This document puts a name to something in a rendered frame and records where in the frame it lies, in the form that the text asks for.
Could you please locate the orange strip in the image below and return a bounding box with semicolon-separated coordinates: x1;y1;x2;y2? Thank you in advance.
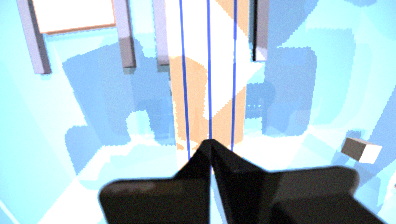
165;0;249;170

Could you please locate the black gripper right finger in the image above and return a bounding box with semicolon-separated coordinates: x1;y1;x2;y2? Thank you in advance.
209;139;360;224

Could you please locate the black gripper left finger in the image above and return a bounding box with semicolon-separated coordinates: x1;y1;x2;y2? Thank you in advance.
97;139;212;224

